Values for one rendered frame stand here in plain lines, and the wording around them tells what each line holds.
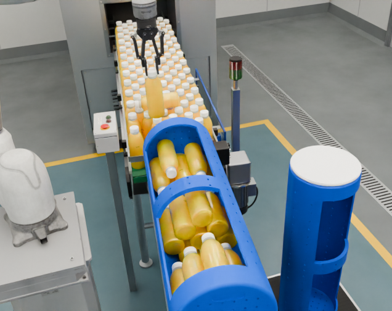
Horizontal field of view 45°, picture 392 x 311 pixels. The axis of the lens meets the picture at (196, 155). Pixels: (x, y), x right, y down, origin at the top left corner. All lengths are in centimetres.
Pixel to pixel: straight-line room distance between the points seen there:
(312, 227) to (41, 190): 106
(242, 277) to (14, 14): 527
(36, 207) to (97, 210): 186
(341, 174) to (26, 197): 115
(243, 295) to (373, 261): 191
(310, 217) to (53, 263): 100
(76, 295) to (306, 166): 99
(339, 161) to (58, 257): 113
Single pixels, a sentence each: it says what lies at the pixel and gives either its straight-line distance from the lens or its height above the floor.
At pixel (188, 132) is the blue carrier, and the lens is 193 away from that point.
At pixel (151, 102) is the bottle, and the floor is 125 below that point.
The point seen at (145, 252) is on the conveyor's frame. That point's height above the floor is 11.
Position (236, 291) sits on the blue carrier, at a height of 120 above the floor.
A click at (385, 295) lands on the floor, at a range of 294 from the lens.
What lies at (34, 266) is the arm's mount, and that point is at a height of 108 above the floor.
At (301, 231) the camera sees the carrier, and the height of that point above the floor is 77.
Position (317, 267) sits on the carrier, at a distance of 216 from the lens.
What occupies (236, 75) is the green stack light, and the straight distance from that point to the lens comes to 235.
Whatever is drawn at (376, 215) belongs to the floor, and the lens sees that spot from 343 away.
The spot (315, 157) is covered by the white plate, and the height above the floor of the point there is 104.
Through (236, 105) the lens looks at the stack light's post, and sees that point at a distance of 243.
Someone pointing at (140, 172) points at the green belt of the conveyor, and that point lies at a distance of 218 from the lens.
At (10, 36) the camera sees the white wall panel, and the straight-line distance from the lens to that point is 624.
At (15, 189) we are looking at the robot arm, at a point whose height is 127.
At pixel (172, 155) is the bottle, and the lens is 182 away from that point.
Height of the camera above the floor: 214
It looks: 34 degrees down
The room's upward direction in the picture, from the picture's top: 3 degrees counter-clockwise
